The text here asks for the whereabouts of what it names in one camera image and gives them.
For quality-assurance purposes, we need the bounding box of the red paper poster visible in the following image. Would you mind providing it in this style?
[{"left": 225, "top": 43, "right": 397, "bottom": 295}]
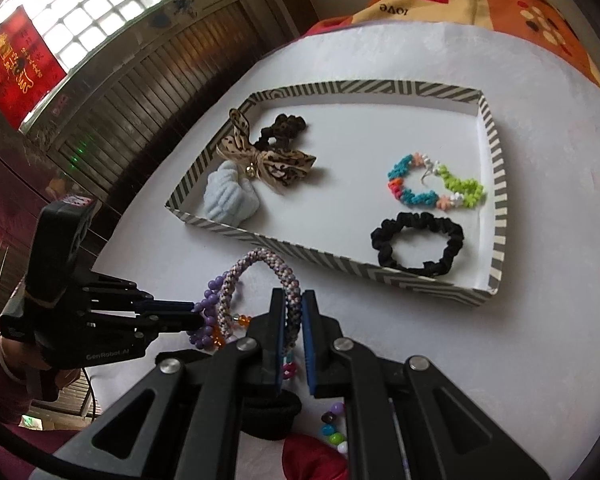
[{"left": 0, "top": 6, "right": 67, "bottom": 129}]

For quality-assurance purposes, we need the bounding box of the purple bead bracelet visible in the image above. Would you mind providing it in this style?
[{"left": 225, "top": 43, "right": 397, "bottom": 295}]
[{"left": 187, "top": 270, "right": 232, "bottom": 351}]

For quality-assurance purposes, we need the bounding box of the left hand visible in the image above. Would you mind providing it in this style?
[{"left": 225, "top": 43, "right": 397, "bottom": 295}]
[{"left": 0, "top": 334, "right": 82, "bottom": 389}]

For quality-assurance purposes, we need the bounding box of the striped shallow tray box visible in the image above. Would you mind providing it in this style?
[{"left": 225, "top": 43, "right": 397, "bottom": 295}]
[{"left": 166, "top": 79, "right": 507, "bottom": 306}]

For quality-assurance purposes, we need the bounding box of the brown scrunchie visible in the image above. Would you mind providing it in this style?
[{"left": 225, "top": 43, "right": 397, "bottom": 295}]
[{"left": 254, "top": 114, "right": 306, "bottom": 151}]

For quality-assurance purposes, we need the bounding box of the orange patterned blanket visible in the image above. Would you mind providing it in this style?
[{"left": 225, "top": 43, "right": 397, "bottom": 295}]
[{"left": 306, "top": 0, "right": 600, "bottom": 88}]

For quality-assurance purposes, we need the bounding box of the red heart ornament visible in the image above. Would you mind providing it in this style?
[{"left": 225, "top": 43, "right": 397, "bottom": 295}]
[{"left": 282, "top": 434, "right": 349, "bottom": 480}]

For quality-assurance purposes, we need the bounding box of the black scrunchie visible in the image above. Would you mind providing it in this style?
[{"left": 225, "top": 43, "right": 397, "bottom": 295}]
[{"left": 370, "top": 212, "right": 465, "bottom": 278}]

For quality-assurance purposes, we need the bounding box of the colorful pony bead bracelet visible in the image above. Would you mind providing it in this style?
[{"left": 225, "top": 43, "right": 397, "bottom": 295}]
[{"left": 279, "top": 349, "right": 350, "bottom": 456}]

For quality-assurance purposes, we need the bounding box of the black camera box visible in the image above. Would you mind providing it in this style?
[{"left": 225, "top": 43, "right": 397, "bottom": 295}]
[{"left": 24, "top": 194, "right": 97, "bottom": 304}]

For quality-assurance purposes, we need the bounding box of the light blue fluffy scrunchie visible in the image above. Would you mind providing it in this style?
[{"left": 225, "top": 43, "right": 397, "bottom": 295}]
[{"left": 202, "top": 160, "right": 260, "bottom": 226}]

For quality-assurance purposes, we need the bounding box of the multicolor flower bead bracelet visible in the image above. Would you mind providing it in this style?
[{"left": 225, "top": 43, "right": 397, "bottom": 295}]
[{"left": 386, "top": 152, "right": 487, "bottom": 212}]

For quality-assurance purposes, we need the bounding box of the leopard print bow hairtie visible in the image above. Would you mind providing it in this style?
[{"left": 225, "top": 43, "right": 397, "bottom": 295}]
[{"left": 216, "top": 108, "right": 316, "bottom": 190}]

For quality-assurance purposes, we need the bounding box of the pink white woven bangle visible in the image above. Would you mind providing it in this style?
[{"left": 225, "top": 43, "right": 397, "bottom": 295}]
[{"left": 216, "top": 248, "right": 302, "bottom": 350}]

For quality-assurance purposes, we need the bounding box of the orange yellow bead bracelet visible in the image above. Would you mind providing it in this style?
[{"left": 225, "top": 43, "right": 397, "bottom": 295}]
[{"left": 206, "top": 313, "right": 254, "bottom": 350}]

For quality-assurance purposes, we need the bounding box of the black round object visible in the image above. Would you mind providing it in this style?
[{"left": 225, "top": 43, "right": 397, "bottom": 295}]
[{"left": 239, "top": 389, "right": 302, "bottom": 441}]

